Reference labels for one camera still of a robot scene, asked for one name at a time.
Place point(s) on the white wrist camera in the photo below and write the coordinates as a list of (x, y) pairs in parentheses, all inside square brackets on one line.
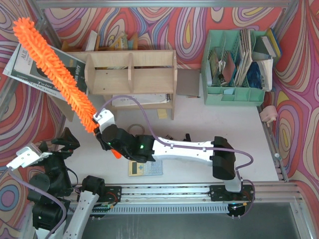
[(28, 156), (104, 118)]

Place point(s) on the orange chenille duster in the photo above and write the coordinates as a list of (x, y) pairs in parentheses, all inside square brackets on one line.
[(48, 61)]

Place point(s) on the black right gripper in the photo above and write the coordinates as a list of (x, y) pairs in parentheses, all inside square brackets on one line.
[(100, 137)]

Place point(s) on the white book under stack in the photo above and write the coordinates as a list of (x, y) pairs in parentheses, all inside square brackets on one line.
[(23, 68)]

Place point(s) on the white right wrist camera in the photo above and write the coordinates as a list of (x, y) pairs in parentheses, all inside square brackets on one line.
[(104, 118)]

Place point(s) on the yellow blue calculator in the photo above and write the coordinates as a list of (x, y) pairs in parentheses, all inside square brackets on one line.
[(145, 169)]

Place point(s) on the wooden bookshelf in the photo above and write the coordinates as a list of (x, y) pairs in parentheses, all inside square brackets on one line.
[(109, 73)]

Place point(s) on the pink pig figurine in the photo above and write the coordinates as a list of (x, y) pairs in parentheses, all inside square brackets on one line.
[(268, 115)]

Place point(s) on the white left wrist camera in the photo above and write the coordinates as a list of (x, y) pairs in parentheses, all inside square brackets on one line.
[(28, 156)]

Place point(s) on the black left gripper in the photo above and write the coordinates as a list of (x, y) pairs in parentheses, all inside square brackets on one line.
[(58, 151)]

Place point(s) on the grey notebook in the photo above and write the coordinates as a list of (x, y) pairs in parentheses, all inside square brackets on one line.
[(188, 82)]

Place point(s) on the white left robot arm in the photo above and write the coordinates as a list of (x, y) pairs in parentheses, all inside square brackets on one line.
[(51, 188)]

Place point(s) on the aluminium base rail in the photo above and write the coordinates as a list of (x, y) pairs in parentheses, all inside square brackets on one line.
[(210, 192)]

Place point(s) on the blue yellow book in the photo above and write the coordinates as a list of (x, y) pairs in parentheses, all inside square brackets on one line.
[(271, 44)]

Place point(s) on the clear tape roll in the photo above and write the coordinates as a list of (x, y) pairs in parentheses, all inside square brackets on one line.
[(136, 129)]

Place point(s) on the spiral notepad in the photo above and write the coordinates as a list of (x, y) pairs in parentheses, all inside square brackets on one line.
[(143, 99)]

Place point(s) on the green desk organizer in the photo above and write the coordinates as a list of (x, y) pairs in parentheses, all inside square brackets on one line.
[(227, 67)]

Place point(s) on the black Twins story book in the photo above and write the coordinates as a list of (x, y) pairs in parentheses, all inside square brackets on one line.
[(76, 68)]

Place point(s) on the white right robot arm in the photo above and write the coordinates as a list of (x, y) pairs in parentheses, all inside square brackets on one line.
[(224, 159)]

